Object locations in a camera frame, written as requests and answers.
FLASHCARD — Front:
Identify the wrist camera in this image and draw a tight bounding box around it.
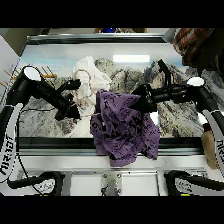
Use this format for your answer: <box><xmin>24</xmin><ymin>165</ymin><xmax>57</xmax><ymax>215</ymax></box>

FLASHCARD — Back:
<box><xmin>56</xmin><ymin>78</ymin><xmax>83</xmax><ymax>98</ymax></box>
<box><xmin>157</xmin><ymin>59</ymin><xmax>175</xmax><ymax>88</ymax></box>

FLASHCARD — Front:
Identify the purple patterned garment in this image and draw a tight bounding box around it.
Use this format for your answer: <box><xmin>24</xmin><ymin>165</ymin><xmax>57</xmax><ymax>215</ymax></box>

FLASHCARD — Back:
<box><xmin>89</xmin><ymin>89</ymin><xmax>162</xmax><ymax>168</ymax></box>

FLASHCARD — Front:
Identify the checked shirt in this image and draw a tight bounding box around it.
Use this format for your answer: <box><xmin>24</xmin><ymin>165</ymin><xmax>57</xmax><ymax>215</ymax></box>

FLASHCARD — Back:
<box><xmin>172</xmin><ymin>27</ymin><xmax>224</xmax><ymax>73</ymax></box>

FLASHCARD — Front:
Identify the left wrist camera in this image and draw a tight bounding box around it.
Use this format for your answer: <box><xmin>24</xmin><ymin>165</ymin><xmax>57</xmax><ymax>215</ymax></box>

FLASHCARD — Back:
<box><xmin>56</xmin><ymin>78</ymin><xmax>83</xmax><ymax>98</ymax></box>

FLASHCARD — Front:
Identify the tan garment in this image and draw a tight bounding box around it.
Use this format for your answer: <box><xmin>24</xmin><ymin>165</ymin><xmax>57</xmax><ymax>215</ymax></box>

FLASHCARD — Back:
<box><xmin>201</xmin><ymin>129</ymin><xmax>222</xmax><ymax>171</ymax></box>

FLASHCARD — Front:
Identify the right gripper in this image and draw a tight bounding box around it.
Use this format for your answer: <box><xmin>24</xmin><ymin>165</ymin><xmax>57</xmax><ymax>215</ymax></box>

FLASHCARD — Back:
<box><xmin>131</xmin><ymin>83</ymin><xmax>158</xmax><ymax>113</ymax></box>

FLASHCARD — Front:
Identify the white garment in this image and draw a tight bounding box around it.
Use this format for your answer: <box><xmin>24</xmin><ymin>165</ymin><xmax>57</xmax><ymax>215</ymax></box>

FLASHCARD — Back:
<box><xmin>72</xmin><ymin>55</ymin><xmax>113</xmax><ymax>115</ymax></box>

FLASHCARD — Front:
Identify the black cable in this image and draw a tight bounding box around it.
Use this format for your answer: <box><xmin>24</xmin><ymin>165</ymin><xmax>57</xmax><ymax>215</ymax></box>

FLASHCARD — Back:
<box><xmin>15</xmin><ymin>107</ymin><xmax>57</xmax><ymax>189</ymax></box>

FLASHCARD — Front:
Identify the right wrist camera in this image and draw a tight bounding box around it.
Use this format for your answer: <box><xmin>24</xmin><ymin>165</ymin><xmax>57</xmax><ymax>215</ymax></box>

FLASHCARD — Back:
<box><xmin>157</xmin><ymin>59</ymin><xmax>175</xmax><ymax>88</ymax></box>

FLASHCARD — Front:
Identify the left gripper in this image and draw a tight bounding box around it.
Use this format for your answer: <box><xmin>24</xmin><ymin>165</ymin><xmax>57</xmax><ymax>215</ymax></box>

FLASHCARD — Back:
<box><xmin>54</xmin><ymin>93</ymin><xmax>83</xmax><ymax>122</ymax></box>

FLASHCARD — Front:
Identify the silver frame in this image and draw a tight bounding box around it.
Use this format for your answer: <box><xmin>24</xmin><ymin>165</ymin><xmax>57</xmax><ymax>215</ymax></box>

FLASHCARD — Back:
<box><xmin>13</xmin><ymin>32</ymin><xmax>224</xmax><ymax>197</ymax></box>

